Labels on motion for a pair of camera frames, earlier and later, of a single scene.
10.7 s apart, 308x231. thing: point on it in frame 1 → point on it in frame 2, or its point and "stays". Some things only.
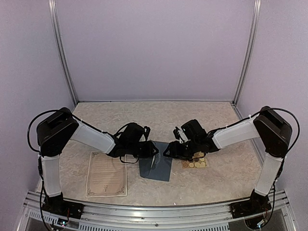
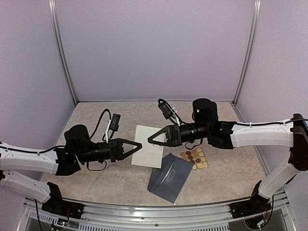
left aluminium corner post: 52,6 stays
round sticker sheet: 198,162 stays
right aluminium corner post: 249,49 stays
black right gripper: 174,151 → 168,129
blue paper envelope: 159,167 → 168,180
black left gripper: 150,152 → 118,143
